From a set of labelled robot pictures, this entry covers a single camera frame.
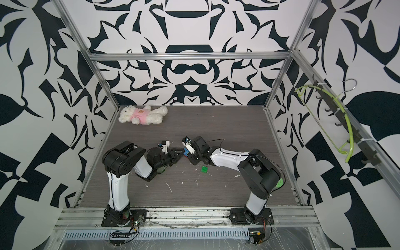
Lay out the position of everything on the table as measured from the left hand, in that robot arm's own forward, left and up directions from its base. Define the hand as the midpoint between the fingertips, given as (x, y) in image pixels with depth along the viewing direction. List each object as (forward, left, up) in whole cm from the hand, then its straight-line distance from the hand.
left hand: (184, 150), depth 93 cm
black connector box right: (-42, -34, -5) cm, 55 cm away
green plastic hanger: (+17, -64, +28) cm, 72 cm away
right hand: (-2, -4, +1) cm, 5 cm away
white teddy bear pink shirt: (+23, +25, +6) cm, 34 cm away
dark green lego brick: (-12, -11, -2) cm, 16 cm away
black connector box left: (-40, +29, -7) cm, 49 cm away
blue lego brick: (-2, -1, 0) cm, 2 cm away
